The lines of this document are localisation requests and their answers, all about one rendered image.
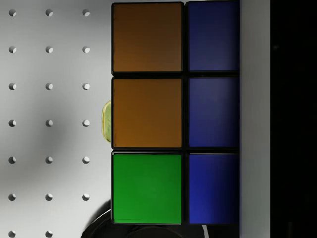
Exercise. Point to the puzzle cube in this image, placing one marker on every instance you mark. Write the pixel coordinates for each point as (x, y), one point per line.
(148, 111)

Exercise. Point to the flat-sided can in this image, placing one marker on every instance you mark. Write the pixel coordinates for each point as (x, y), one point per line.
(107, 121)

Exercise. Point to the black plate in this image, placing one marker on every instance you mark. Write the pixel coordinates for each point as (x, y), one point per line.
(104, 228)

